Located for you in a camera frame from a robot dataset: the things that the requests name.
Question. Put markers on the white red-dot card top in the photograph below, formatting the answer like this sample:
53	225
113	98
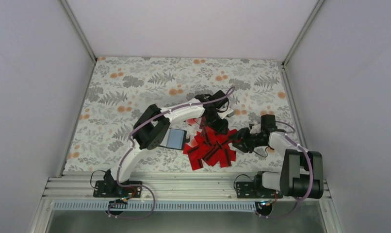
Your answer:
194	122

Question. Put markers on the red card bottom left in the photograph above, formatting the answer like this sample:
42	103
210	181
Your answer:
195	161

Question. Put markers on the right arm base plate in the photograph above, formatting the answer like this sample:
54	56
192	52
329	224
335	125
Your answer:
247	190

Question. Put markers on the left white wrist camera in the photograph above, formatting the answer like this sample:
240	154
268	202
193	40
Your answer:
229	113

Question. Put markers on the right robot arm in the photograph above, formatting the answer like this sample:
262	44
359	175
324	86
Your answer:
301	174

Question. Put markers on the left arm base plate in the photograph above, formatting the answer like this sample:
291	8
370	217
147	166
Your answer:
102	190

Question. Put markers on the aluminium rail frame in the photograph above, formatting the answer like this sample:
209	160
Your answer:
191	202

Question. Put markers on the red card right edge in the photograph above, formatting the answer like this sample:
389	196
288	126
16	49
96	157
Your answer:
229	141

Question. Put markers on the red card centre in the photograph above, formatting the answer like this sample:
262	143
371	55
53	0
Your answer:
208	135

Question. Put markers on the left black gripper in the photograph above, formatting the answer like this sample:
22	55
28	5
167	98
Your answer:
219	127

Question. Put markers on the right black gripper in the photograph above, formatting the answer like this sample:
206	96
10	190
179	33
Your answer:
242	133

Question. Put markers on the floral patterned table mat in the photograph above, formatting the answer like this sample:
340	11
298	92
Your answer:
121	88

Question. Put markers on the red card bottom middle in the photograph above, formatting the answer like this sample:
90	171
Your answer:
226	157

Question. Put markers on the red card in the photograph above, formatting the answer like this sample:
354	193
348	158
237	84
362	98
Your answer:
208	135
226	157
195	161

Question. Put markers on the black card holder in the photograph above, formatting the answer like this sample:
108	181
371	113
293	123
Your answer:
175	139

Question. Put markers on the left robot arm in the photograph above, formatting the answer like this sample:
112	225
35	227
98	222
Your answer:
153	125

